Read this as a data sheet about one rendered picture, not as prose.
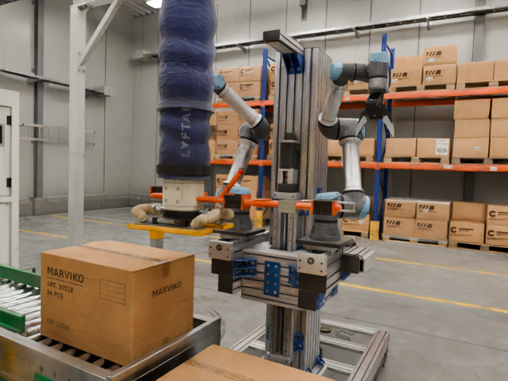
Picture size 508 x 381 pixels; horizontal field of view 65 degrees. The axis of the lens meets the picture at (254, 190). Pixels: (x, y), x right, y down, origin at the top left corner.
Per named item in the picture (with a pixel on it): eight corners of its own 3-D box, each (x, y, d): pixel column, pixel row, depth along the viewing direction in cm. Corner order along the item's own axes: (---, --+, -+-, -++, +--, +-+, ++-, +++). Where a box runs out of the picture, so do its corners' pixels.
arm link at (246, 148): (221, 205, 220) (255, 116, 228) (210, 202, 233) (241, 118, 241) (239, 212, 227) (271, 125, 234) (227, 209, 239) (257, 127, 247)
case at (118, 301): (40, 335, 189) (40, 251, 186) (107, 310, 224) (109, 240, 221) (131, 369, 160) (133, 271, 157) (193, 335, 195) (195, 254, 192)
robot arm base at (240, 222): (233, 225, 230) (234, 209, 230) (257, 228, 223) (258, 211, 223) (220, 228, 217) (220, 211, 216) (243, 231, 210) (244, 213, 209)
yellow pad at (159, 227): (127, 228, 160) (127, 216, 160) (143, 225, 170) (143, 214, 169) (199, 236, 147) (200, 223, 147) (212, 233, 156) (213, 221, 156)
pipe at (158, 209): (130, 219, 162) (131, 205, 162) (166, 214, 185) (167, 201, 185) (202, 226, 149) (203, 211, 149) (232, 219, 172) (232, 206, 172)
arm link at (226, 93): (271, 144, 222) (207, 84, 199) (261, 144, 232) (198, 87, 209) (281, 127, 225) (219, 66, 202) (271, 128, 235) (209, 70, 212)
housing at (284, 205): (277, 212, 147) (277, 199, 147) (283, 210, 153) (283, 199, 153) (295, 213, 144) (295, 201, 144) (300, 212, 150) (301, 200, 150)
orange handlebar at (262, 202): (128, 198, 174) (128, 190, 174) (168, 195, 202) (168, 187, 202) (339, 214, 138) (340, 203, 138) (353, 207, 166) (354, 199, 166)
